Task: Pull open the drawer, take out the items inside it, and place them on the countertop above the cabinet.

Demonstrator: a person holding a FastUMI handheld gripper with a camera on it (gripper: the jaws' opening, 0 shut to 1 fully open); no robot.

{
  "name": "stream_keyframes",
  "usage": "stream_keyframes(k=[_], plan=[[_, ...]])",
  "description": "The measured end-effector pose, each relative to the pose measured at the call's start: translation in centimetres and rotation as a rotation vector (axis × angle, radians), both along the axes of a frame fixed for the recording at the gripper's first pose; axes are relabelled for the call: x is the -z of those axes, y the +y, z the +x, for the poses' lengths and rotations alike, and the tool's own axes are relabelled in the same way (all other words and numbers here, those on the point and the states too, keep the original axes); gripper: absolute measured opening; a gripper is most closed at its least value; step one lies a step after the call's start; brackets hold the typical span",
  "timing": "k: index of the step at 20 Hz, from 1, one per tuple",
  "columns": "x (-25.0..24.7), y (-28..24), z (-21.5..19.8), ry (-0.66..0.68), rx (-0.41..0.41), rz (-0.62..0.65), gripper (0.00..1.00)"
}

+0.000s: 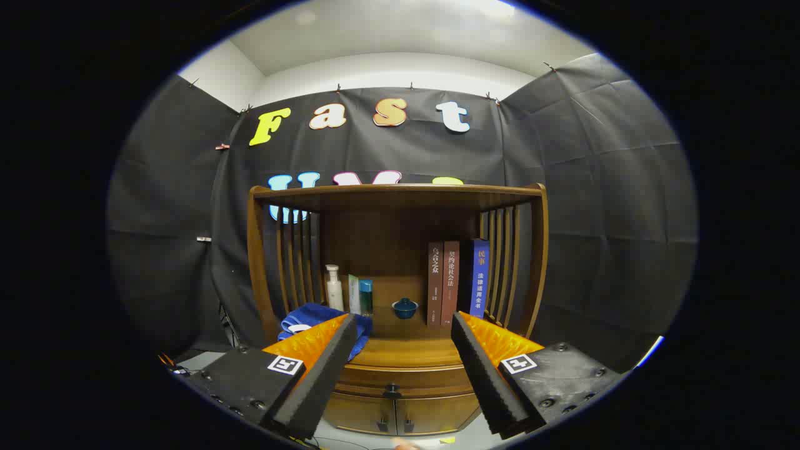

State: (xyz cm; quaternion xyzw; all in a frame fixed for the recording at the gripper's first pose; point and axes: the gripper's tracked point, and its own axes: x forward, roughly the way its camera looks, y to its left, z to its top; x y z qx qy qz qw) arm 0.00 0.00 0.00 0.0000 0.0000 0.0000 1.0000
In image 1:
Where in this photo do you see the blue book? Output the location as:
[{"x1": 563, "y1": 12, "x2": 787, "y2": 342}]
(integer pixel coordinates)
[{"x1": 459, "y1": 238, "x2": 491, "y2": 319}]

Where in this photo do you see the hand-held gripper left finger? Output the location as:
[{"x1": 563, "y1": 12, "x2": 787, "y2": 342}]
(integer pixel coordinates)
[{"x1": 177, "y1": 314, "x2": 358, "y2": 440}]

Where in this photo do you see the blue folded towel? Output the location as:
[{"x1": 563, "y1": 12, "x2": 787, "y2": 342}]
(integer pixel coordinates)
[{"x1": 278, "y1": 303, "x2": 374, "y2": 362}]

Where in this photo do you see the wooden drawer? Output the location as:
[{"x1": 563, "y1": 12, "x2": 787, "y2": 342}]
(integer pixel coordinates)
[{"x1": 331, "y1": 364, "x2": 485, "y2": 401}]

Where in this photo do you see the wooden countertop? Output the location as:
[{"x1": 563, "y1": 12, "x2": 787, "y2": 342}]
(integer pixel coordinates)
[{"x1": 275, "y1": 275, "x2": 532, "y2": 369}]

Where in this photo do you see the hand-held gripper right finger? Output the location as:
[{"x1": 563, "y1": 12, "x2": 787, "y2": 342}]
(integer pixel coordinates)
[{"x1": 450, "y1": 311, "x2": 626, "y2": 439}]

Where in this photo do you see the wooden cabinet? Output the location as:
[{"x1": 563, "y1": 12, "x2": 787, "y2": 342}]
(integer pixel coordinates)
[{"x1": 247, "y1": 183, "x2": 549, "y2": 436}]

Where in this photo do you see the brown book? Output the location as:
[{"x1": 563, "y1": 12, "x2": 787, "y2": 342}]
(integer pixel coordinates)
[
  {"x1": 442, "y1": 241, "x2": 461, "y2": 326},
  {"x1": 427, "y1": 242, "x2": 445, "y2": 327}
]

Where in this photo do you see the wooden cabinet door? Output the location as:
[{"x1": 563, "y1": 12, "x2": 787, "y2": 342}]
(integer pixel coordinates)
[
  {"x1": 324, "y1": 394, "x2": 396, "y2": 436},
  {"x1": 396, "y1": 394, "x2": 482, "y2": 436}
]

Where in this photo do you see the white pump bottle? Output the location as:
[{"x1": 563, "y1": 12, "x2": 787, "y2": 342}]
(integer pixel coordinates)
[{"x1": 325, "y1": 264, "x2": 344, "y2": 312}]

